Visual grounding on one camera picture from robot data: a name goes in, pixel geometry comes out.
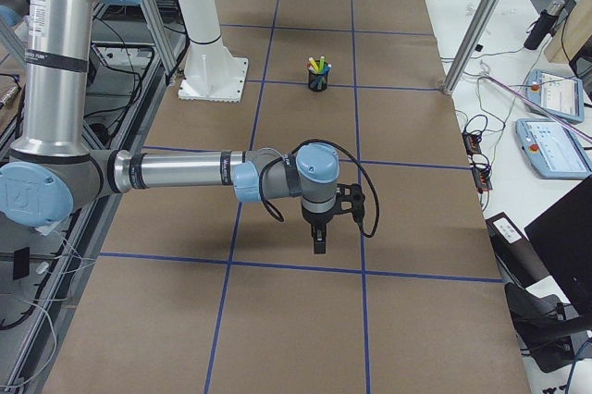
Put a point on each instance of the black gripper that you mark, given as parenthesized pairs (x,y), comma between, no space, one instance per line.
(315,218)

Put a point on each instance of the green marker pen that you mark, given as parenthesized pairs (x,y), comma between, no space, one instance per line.
(321,65)

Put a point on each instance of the yellow marker pen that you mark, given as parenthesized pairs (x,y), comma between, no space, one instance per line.
(313,66)

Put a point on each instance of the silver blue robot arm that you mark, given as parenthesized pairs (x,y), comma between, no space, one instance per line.
(51,173)

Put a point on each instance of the brown paper table cover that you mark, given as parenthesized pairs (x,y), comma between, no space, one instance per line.
(196,293)

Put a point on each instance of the black mesh pen cup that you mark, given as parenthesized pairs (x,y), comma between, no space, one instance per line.
(319,78)

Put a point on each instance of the orange black connector box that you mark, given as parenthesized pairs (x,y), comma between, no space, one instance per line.
(472,142)

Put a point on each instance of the white pillar with base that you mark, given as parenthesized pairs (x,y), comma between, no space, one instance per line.
(211,72)

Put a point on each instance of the black monitor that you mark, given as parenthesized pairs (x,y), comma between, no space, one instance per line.
(561,237)

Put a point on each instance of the near teach pendant tablet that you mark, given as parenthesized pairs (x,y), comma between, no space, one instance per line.
(552,150)

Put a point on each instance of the teach pendant tablet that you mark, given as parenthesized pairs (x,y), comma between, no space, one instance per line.
(552,150)
(561,96)

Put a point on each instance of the far teach pendant tablet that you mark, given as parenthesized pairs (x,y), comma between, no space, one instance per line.
(561,96)

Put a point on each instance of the black water bottle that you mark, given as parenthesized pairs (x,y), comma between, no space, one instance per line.
(547,19)

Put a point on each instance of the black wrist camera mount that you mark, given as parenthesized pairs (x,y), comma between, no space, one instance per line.
(350,200)

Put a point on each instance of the aluminium frame post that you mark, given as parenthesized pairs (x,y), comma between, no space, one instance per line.
(470,39)

